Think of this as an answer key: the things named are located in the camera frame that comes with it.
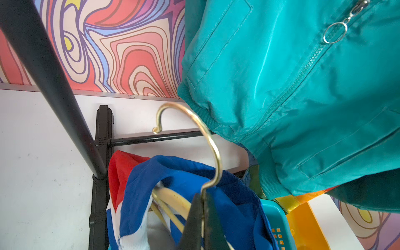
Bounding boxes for teal plastic basket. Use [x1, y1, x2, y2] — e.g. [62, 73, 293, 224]
[260, 199, 297, 250]

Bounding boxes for blue white red jacket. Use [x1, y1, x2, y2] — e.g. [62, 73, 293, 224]
[106, 151, 278, 250]

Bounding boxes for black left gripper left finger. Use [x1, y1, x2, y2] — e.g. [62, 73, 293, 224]
[176, 194, 203, 250]

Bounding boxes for teal green jacket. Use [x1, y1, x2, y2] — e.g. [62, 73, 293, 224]
[178, 1, 400, 213]

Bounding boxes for multicolour patchwork jacket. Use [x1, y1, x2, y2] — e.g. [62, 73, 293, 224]
[242, 165, 339, 204]

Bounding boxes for yellow plastic tray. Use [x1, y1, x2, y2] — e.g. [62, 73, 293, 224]
[275, 190, 330, 250]

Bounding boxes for black clothes rack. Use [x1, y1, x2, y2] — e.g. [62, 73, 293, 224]
[1, 1, 202, 250]

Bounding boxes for wooden hanger gold hook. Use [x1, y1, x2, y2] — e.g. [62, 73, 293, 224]
[149, 101, 235, 250]

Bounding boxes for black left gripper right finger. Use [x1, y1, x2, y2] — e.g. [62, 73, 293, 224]
[204, 193, 230, 250]

